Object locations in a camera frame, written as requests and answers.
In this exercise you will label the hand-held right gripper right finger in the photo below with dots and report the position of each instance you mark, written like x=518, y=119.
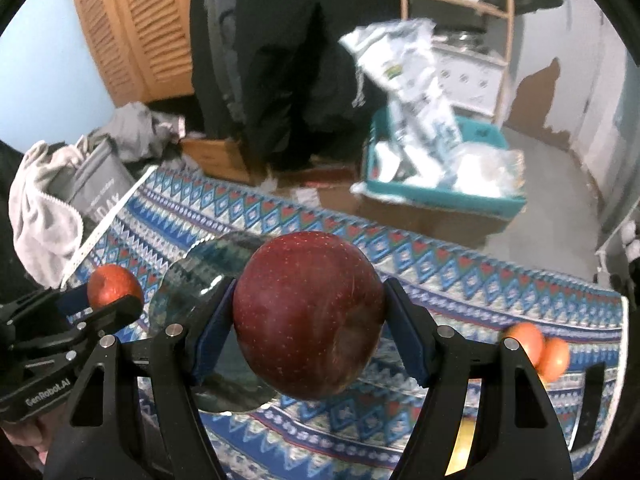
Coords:
x=405, y=332

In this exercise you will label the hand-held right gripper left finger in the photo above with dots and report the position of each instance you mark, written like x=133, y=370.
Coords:
x=215, y=327

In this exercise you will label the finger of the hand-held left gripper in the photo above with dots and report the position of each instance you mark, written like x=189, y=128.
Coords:
x=110, y=312
x=75, y=297

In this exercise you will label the red-orange round fruit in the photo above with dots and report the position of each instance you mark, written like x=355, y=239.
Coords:
x=112, y=282

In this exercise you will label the glass fruit bowl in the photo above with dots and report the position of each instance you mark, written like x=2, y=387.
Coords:
x=185, y=285

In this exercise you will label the large dark red apple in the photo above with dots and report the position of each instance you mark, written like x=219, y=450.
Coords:
x=305, y=310

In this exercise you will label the yellow banana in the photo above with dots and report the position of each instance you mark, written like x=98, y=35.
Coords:
x=461, y=452

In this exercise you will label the small orange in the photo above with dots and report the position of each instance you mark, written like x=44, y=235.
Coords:
x=555, y=357

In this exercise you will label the white strip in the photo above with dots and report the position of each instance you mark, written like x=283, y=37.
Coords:
x=110, y=220

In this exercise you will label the brown cardboard box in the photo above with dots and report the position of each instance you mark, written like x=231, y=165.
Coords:
x=425, y=225

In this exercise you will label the grey printed bag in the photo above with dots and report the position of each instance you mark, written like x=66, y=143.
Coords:
x=100, y=185

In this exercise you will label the blue patterned blanket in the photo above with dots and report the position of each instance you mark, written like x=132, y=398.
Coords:
x=325, y=435

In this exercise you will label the teal box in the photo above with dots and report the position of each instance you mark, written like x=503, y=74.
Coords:
x=450, y=201

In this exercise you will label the low wooden box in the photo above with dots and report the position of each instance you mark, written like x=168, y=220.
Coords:
x=215, y=152

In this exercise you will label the grey crumpled cloth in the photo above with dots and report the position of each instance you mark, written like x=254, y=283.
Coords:
x=135, y=130

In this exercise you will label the clear plastic bag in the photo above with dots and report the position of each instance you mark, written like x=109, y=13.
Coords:
x=485, y=170

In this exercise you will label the white patterned box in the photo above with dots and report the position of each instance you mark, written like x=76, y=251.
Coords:
x=470, y=80

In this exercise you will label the white printed plastic bag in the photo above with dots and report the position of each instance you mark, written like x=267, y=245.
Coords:
x=400, y=70

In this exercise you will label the black hanging clothing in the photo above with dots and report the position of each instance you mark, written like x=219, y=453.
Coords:
x=280, y=60

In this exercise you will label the wooden louvered door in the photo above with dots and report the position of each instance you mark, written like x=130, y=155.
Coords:
x=140, y=25

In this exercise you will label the wooden shelf rack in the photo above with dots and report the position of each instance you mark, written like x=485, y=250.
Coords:
x=510, y=35

